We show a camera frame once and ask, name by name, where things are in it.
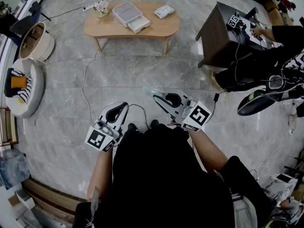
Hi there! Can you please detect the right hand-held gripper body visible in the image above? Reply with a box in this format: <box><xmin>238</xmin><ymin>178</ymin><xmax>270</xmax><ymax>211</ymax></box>
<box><xmin>170</xmin><ymin>98</ymin><xmax>212</xmax><ymax>133</ymax></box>

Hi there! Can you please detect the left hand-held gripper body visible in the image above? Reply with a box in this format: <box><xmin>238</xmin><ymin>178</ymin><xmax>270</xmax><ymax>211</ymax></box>
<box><xmin>85</xmin><ymin>118</ymin><xmax>124</xmax><ymax>153</ymax></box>

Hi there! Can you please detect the white storage box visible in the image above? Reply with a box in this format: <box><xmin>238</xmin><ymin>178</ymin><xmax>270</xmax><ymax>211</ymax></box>
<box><xmin>112</xmin><ymin>1</ymin><xmax>151</xmax><ymax>35</ymax></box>

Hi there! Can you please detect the person's left forearm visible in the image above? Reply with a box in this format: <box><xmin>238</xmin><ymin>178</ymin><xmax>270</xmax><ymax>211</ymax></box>
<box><xmin>87</xmin><ymin>148</ymin><xmax>114</xmax><ymax>203</ymax></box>

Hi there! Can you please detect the person's right forearm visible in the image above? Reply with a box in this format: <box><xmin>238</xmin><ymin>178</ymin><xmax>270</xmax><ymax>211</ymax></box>
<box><xmin>189</xmin><ymin>129</ymin><xmax>228</xmax><ymax>174</ymax></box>

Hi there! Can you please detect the marble pattern box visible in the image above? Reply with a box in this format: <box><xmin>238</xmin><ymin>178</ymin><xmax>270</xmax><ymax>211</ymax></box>
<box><xmin>263</xmin><ymin>173</ymin><xmax>299</xmax><ymax>202</ymax></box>

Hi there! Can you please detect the dark wooden side table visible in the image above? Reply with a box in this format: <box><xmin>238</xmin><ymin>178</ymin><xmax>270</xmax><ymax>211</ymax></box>
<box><xmin>195</xmin><ymin>1</ymin><xmax>274</xmax><ymax>68</ymax></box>

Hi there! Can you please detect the person's black clothing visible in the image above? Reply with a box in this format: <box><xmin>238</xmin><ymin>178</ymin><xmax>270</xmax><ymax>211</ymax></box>
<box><xmin>73</xmin><ymin>123</ymin><xmax>274</xmax><ymax>228</ymax></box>

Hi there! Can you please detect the grey round pouf chair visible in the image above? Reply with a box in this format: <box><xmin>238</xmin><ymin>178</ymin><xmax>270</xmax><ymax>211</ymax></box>
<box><xmin>5</xmin><ymin>58</ymin><xmax>45</xmax><ymax>119</ymax></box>

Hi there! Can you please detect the oval wooden coffee table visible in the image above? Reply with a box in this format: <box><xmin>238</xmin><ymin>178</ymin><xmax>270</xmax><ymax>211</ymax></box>
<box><xmin>83</xmin><ymin>1</ymin><xmax>181</xmax><ymax>56</ymax></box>

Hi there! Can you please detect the stack of wooden planks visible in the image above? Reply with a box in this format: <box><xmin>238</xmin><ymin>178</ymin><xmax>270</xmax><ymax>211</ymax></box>
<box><xmin>22</xmin><ymin>178</ymin><xmax>86</xmax><ymax>223</ymax></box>

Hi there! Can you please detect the black white striped cushion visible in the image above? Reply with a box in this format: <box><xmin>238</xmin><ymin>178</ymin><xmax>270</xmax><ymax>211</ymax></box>
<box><xmin>4</xmin><ymin>67</ymin><xmax>33</xmax><ymax>105</ymax></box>

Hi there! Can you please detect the white wet wipes packet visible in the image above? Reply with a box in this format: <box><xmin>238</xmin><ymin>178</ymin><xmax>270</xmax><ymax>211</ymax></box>
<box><xmin>153</xmin><ymin>5</ymin><xmax>176</xmax><ymax>19</ymax></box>

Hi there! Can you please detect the idle hand-held gripper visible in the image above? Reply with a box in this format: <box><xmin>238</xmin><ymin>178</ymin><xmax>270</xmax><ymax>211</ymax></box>
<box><xmin>227</xmin><ymin>11</ymin><xmax>250</xmax><ymax>31</ymax></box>

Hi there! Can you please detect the wooden rack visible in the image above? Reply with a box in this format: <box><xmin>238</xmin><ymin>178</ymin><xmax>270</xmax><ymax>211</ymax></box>
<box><xmin>0</xmin><ymin>107</ymin><xmax>19</xmax><ymax>147</ymax></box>

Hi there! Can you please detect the beige round side table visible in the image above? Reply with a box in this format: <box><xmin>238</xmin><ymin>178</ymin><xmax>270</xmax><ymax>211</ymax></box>
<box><xmin>19</xmin><ymin>22</ymin><xmax>56</xmax><ymax>63</ymax></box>

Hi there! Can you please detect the orange cushion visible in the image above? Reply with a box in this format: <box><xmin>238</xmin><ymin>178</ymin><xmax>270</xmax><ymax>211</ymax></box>
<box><xmin>10</xmin><ymin>76</ymin><xmax>28</xmax><ymax>89</ymax></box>

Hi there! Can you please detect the pink flower vase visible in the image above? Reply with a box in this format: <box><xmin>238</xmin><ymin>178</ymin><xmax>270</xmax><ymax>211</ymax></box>
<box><xmin>92</xmin><ymin>0</ymin><xmax>109</xmax><ymax>18</ymax></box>

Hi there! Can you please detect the dark chair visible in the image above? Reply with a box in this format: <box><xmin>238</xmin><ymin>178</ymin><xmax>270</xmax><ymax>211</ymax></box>
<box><xmin>9</xmin><ymin>1</ymin><xmax>52</xmax><ymax>36</ymax></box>

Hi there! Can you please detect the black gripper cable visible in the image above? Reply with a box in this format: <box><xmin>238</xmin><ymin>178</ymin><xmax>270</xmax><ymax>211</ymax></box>
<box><xmin>129</xmin><ymin>104</ymin><xmax>151</xmax><ymax>130</ymax></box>

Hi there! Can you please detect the white floor cable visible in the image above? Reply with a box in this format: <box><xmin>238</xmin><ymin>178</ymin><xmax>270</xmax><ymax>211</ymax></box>
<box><xmin>81</xmin><ymin>48</ymin><xmax>100</xmax><ymax>125</ymax></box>

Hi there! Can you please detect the black floor cable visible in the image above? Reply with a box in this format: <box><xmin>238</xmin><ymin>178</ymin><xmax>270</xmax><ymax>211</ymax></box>
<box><xmin>47</xmin><ymin>7</ymin><xmax>85</xmax><ymax>21</ymax></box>

